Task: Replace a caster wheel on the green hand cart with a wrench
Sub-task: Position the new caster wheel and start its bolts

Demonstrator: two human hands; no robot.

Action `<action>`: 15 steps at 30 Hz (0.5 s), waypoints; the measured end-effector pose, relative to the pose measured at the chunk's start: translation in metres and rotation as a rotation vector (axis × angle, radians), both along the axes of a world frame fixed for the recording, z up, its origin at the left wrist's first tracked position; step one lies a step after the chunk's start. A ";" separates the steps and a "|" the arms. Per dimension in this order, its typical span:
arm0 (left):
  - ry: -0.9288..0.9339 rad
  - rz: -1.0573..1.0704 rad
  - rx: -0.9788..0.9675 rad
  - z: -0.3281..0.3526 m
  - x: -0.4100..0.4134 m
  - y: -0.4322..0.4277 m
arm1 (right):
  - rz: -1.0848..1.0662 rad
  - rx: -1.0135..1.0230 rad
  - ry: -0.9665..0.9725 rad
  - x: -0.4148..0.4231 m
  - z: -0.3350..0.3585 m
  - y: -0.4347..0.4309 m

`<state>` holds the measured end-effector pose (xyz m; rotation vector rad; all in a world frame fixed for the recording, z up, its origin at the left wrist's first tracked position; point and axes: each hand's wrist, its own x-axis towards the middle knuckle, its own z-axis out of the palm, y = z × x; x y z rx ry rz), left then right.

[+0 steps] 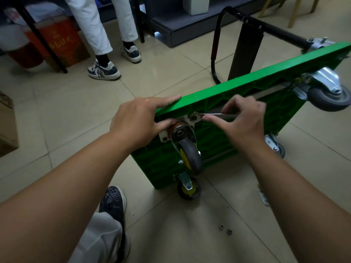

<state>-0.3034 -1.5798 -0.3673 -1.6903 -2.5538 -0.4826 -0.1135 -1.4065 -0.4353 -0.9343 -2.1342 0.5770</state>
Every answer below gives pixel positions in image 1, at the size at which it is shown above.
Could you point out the silver wrench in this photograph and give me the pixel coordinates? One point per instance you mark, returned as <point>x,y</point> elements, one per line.
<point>214,115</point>

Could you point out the person's right hand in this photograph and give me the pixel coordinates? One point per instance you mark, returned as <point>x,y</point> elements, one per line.
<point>246,128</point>

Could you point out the person's right forearm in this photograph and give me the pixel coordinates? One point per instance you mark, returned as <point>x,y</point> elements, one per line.
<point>304,208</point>

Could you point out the person's light trousers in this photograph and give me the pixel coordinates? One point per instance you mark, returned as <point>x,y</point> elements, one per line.
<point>96,241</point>

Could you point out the person's left hand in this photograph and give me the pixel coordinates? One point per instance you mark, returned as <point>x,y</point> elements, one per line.
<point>134,125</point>

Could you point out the person's dark shoe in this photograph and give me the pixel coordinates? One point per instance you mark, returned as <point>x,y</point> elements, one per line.
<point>113,204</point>

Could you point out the brown cardboard box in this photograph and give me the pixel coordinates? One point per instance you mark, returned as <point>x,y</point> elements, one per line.
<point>6,125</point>

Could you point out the white box on shelf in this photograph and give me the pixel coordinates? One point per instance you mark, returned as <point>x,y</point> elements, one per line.
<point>196,5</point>

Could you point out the blue plastic crate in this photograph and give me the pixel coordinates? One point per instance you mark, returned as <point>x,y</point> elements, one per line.
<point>98,0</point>

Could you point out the person's left forearm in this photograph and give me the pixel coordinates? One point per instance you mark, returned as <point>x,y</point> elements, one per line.
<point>57,205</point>

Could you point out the wooden stool legs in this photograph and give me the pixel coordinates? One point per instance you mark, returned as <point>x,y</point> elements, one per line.
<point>294,12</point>

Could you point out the green platform trolley deck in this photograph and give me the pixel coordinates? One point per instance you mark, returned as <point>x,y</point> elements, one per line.
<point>219,139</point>

